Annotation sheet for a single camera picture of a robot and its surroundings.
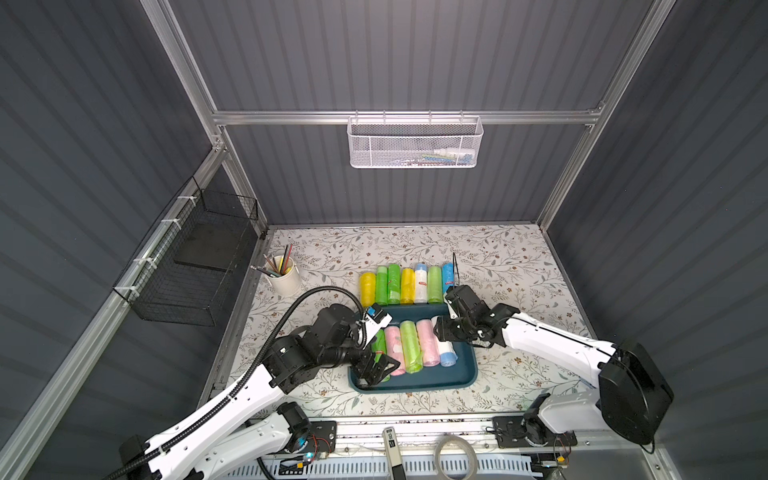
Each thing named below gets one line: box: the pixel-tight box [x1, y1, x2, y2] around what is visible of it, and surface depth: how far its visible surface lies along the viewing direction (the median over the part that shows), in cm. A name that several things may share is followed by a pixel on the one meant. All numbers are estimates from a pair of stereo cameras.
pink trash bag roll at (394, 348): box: [385, 326, 406, 376], surface depth 86 cm
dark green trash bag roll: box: [387, 264, 401, 305], surface depth 101 cm
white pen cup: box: [264, 255, 301, 296], surface depth 98 cm
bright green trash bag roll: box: [376, 266, 389, 307], surface depth 101 cm
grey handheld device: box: [382, 426, 406, 480], surface depth 69 cm
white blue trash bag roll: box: [414, 263, 429, 304], surface depth 101 cm
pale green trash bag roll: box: [400, 320, 424, 374], surface depth 86 cm
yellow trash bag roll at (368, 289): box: [359, 272, 377, 308], surface depth 101 cm
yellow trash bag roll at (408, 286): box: [400, 267, 416, 305], surface depth 101 cm
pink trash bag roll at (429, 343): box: [416, 319, 440, 367], surface depth 86 cm
